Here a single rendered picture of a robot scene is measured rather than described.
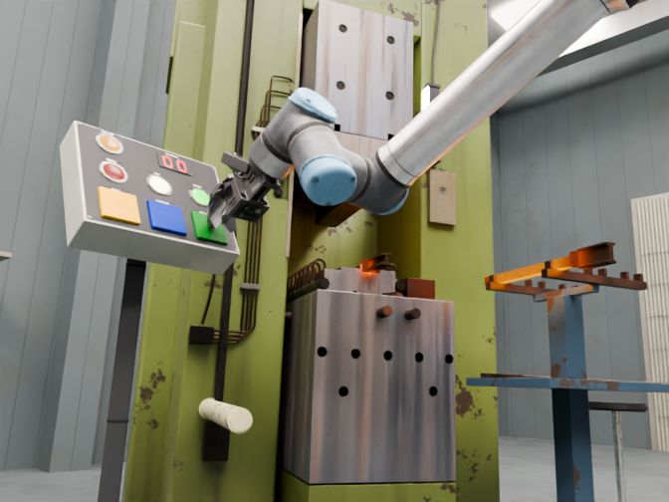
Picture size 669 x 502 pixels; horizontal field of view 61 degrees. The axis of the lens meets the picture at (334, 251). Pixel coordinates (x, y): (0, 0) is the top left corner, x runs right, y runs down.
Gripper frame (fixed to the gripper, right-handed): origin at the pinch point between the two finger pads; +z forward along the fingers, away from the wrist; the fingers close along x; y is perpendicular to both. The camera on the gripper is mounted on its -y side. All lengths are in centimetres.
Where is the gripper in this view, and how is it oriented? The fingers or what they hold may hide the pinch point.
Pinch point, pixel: (212, 220)
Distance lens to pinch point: 125.8
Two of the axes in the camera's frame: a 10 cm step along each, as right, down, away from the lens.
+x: 7.2, 1.9, 6.7
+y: 3.2, 7.7, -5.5
